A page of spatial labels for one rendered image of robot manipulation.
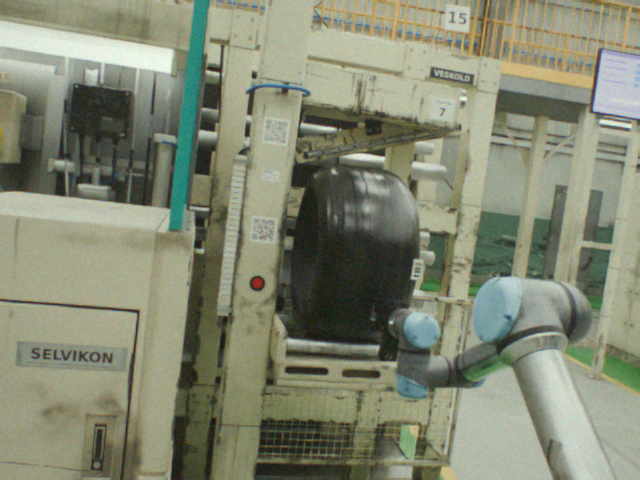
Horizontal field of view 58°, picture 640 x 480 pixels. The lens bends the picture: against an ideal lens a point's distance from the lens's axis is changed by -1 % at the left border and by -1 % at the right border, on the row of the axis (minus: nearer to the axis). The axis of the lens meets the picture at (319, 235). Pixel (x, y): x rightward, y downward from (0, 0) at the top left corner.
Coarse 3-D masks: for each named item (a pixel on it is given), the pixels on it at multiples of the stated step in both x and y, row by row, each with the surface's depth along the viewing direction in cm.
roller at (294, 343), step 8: (296, 336) 170; (288, 344) 168; (296, 344) 168; (304, 344) 169; (312, 344) 169; (320, 344) 170; (328, 344) 170; (336, 344) 171; (344, 344) 172; (352, 344) 172; (360, 344) 173; (368, 344) 174; (376, 344) 174; (312, 352) 170; (320, 352) 171; (328, 352) 171; (336, 352) 171; (344, 352) 172; (352, 352) 172; (360, 352) 173; (368, 352) 173; (376, 352) 174
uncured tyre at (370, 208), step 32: (320, 192) 169; (352, 192) 163; (384, 192) 166; (320, 224) 164; (352, 224) 158; (384, 224) 161; (416, 224) 166; (320, 256) 161; (352, 256) 157; (384, 256) 159; (416, 256) 164; (320, 288) 161; (352, 288) 159; (384, 288) 160; (320, 320) 165; (352, 320) 164
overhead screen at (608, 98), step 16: (608, 64) 488; (624, 64) 490; (608, 80) 490; (624, 80) 492; (592, 96) 491; (608, 96) 491; (624, 96) 493; (592, 112) 491; (608, 112) 492; (624, 112) 494
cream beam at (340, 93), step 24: (312, 72) 195; (336, 72) 197; (360, 72) 199; (312, 96) 196; (336, 96) 198; (360, 96) 200; (384, 96) 201; (408, 96) 203; (456, 96) 207; (360, 120) 218; (384, 120) 210; (408, 120) 204; (432, 120) 206; (456, 120) 208
